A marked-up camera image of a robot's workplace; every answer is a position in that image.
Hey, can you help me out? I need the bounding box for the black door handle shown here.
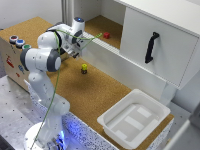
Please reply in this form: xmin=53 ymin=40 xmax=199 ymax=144
xmin=144 ymin=31 xmax=160 ymax=64

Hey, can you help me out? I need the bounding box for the red button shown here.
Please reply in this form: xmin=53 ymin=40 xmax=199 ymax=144
xmin=9 ymin=34 xmax=20 ymax=44

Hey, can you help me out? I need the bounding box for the blue button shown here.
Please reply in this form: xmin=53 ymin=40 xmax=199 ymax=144
xmin=15 ymin=38 xmax=26 ymax=48

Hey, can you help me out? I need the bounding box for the green button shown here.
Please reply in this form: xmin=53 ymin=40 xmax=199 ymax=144
xmin=21 ymin=43 xmax=32 ymax=51

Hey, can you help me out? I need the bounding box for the white sliding door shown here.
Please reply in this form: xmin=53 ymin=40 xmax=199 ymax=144
xmin=119 ymin=6 xmax=200 ymax=90

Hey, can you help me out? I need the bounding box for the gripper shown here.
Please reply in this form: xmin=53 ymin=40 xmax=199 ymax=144
xmin=63 ymin=41 xmax=82 ymax=60

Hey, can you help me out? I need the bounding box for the green cable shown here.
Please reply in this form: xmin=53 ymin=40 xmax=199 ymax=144
xmin=29 ymin=27 xmax=104 ymax=150

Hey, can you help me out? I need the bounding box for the yellow block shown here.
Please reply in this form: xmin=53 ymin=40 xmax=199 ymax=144
xmin=81 ymin=63 xmax=89 ymax=71

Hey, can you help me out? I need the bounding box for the white cabinet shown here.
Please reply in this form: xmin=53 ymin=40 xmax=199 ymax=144
xmin=61 ymin=0 xmax=200 ymax=107

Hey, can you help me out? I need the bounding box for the white plastic box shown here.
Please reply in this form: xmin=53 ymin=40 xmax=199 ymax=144
xmin=96 ymin=88 xmax=172 ymax=150

